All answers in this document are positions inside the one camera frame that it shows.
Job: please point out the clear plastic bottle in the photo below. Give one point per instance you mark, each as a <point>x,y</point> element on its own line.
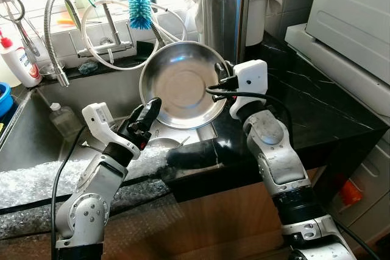
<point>64,123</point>

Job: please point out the clear bubble wrap sheet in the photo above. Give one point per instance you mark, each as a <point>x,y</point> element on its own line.
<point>24,187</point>

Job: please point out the orange plastic object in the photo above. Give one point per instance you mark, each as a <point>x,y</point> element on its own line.
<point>350,193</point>

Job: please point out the wooden cabinet front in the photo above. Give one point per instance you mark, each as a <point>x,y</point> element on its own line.
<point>213,229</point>

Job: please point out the stainless steel knife block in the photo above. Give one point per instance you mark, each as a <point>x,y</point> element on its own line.
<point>225,22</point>

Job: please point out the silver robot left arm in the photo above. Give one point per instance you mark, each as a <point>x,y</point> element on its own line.
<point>97,178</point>

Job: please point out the small stainless steel bowl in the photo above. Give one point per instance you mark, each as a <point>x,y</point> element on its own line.
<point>161,142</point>

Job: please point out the white washing machine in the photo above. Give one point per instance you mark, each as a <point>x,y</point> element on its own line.
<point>353,16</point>

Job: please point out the small steel cup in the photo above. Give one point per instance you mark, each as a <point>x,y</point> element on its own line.
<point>44,68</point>

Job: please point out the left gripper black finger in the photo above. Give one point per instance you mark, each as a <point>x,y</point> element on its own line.
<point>152,119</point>
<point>146,108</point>

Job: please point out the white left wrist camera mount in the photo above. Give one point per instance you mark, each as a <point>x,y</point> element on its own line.
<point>100,120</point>

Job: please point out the flexible steel spring faucet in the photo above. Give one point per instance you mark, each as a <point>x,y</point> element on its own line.
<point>47,35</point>

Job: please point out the chrome sink faucet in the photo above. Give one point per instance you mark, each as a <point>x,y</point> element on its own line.
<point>109,22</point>

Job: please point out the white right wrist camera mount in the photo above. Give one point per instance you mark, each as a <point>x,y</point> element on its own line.
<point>251,80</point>

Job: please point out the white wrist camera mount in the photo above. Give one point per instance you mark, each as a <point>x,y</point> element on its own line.
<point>100,120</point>
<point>251,80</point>

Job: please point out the large stainless steel plate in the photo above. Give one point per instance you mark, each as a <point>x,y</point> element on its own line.
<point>180,83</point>

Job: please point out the white cylindrical container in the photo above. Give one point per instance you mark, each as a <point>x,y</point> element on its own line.
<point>256,25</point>

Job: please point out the blue green scouring pad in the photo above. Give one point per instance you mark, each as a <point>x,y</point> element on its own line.
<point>88,67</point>

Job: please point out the blue plastic bowl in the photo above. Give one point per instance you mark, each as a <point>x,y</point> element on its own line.
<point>5,98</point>

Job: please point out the white red-capped soap bottle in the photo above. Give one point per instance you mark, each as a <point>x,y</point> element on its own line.
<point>21,65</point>

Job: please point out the stainless steel sink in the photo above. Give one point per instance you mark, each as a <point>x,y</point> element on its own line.
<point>79,92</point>

